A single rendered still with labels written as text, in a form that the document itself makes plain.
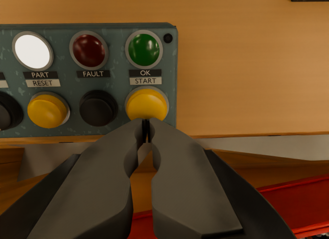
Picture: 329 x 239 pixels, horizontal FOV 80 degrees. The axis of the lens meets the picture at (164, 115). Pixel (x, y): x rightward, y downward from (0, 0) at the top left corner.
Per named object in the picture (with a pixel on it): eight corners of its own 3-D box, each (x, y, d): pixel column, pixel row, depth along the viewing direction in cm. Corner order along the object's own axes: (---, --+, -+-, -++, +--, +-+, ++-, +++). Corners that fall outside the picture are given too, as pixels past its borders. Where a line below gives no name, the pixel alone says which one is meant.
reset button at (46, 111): (71, 122, 15) (65, 130, 14) (39, 123, 15) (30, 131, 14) (63, 92, 14) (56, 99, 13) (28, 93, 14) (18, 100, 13)
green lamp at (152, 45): (161, 67, 13) (161, 59, 12) (129, 68, 13) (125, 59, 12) (160, 41, 14) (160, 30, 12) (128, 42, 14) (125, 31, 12)
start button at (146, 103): (166, 121, 16) (167, 129, 15) (129, 122, 15) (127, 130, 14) (166, 86, 14) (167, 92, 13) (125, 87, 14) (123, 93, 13)
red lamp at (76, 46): (109, 68, 13) (104, 59, 12) (76, 69, 13) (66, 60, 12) (109, 42, 14) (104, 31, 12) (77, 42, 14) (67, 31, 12)
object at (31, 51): (56, 69, 13) (44, 60, 12) (22, 70, 13) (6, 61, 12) (57, 43, 13) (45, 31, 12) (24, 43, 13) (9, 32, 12)
